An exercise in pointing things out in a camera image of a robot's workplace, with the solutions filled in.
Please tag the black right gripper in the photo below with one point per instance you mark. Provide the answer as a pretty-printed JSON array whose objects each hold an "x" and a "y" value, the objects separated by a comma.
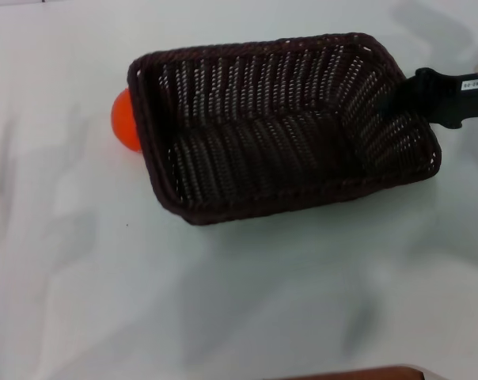
[{"x": 456, "y": 103}]

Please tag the dark brown woven basket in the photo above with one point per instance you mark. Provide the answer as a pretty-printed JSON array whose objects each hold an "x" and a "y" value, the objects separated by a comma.
[{"x": 262, "y": 150}]

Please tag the orange fruit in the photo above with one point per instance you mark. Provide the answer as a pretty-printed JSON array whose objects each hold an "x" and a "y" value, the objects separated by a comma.
[{"x": 122, "y": 118}]

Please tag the brown wooden board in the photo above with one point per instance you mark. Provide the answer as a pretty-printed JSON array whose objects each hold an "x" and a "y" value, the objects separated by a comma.
[{"x": 361, "y": 374}]

